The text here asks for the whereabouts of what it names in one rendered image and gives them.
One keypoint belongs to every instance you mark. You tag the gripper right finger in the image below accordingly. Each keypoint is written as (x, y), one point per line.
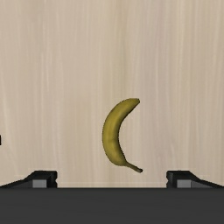
(180, 176)

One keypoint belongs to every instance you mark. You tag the dark box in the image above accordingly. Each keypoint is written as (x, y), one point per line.
(0, 139)

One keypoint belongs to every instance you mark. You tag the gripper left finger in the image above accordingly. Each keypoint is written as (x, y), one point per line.
(43, 176)

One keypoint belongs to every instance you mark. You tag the yellow banana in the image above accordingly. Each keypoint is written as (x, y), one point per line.
(110, 134)

